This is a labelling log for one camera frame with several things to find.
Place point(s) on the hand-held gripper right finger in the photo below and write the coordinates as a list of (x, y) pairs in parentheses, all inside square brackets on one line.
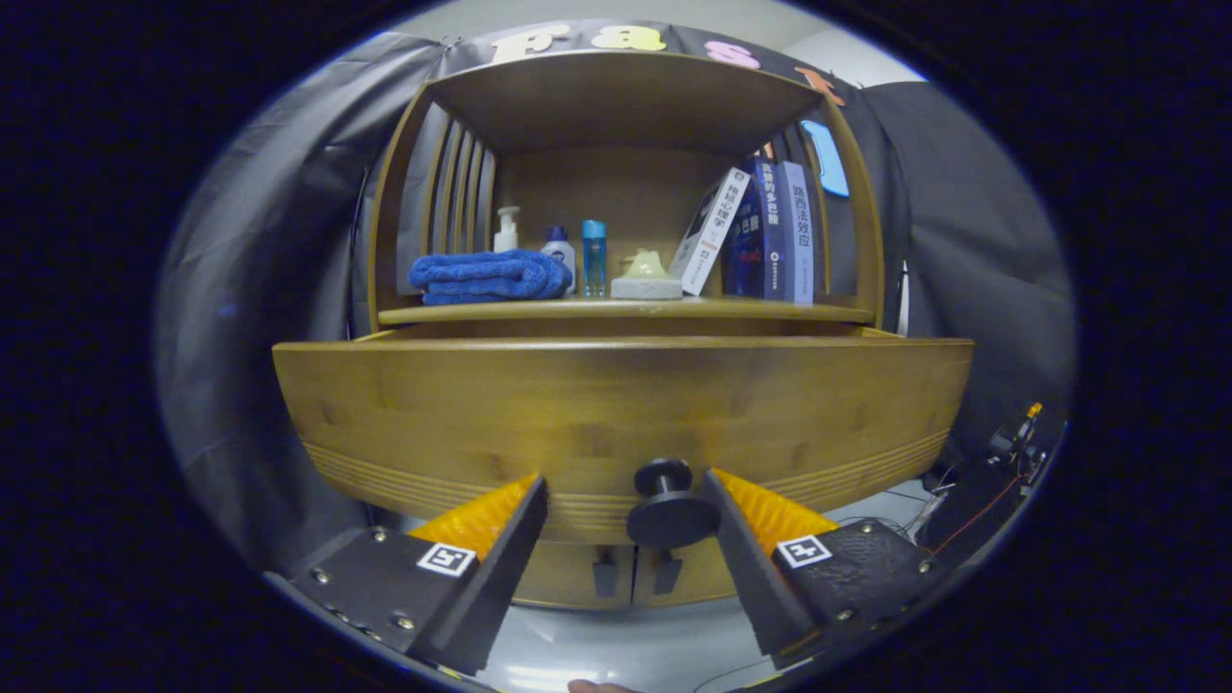
[(746, 568)]

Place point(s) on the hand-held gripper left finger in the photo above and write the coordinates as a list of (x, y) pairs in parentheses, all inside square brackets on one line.
[(500, 577)]

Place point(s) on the black round drawer knob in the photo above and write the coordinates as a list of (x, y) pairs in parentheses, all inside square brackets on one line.
[(664, 508)]

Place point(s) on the small cream cone-shaped flask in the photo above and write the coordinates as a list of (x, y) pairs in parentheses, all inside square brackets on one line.
[(646, 287)]

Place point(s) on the wooden cabinet door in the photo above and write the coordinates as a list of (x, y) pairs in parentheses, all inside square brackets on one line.
[(693, 577), (568, 576)]

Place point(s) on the wooden countertop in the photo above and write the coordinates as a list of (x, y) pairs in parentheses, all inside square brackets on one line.
[(577, 310)]

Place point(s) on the wooden cabinet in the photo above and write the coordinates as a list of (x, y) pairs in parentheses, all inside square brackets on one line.
[(626, 96)]

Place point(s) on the black equipment case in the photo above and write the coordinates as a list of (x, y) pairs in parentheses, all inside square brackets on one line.
[(972, 510)]

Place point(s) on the orange-tipped black clamp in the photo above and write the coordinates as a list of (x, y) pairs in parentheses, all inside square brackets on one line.
[(1015, 438)]

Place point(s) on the folded blue towel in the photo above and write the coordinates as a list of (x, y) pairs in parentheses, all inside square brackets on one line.
[(486, 274)]

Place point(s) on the white bottle blue cap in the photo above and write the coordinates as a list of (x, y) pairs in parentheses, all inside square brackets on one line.
[(560, 248)]

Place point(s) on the clear blue bottle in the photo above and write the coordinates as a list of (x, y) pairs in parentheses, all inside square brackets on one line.
[(594, 255)]

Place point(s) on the dark blue book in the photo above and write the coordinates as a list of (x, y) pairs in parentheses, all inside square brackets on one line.
[(756, 231)]

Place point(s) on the white book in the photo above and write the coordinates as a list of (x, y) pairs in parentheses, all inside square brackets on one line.
[(710, 231)]

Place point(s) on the pale blue book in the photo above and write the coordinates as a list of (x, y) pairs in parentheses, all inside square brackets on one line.
[(797, 231)]

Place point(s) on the white pump bottle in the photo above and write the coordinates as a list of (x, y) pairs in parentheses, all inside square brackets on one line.
[(506, 231)]

